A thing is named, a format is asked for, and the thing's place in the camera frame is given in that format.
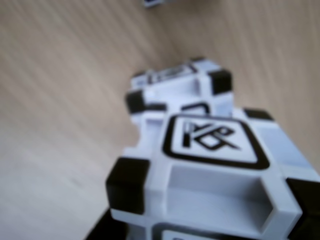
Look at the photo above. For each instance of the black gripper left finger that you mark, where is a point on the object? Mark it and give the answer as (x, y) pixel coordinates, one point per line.
(105, 227)

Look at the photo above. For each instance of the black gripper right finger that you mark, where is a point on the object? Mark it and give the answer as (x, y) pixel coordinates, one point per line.
(310, 227)

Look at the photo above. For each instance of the white cube crossed loops symbol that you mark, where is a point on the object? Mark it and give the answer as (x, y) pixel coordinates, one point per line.
(212, 140)

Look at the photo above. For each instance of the white cube nested squares symbol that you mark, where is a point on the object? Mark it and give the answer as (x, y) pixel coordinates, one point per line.
(175, 87)

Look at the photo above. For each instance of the white cube zigzag symbol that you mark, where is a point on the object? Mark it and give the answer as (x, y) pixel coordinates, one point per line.
(152, 2)

